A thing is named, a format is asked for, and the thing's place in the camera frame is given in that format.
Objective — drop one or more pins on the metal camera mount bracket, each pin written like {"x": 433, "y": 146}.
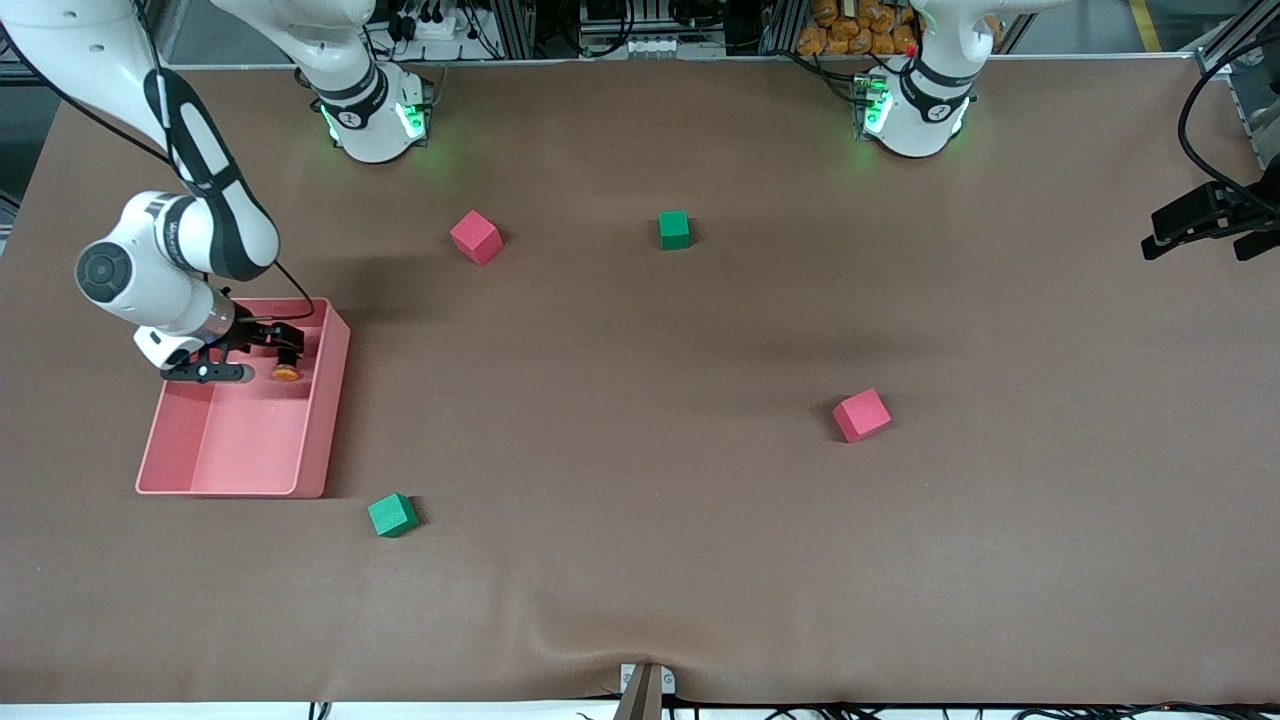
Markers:
{"x": 645, "y": 695}

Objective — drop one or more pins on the bag of orange items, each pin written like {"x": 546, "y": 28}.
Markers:
{"x": 850, "y": 30}

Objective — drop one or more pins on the pink plastic tray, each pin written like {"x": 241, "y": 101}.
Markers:
{"x": 250, "y": 440}

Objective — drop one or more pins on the white terminal strip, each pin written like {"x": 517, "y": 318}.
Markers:
{"x": 650, "y": 46}

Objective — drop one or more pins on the orange-capped black push button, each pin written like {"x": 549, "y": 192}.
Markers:
{"x": 287, "y": 374}

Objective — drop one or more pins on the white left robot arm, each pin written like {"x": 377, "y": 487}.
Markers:
{"x": 920, "y": 120}

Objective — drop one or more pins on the pink foam cube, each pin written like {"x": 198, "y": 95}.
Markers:
{"x": 860, "y": 415}
{"x": 475, "y": 237}

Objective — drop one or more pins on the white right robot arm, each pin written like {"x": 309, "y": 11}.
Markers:
{"x": 150, "y": 265}

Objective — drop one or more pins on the aluminium frame strut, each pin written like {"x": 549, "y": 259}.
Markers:
{"x": 1235, "y": 40}

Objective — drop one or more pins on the brown table cover sheet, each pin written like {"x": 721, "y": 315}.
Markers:
{"x": 640, "y": 500}

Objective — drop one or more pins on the green foam cube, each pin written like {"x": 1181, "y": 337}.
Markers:
{"x": 674, "y": 229}
{"x": 392, "y": 515}

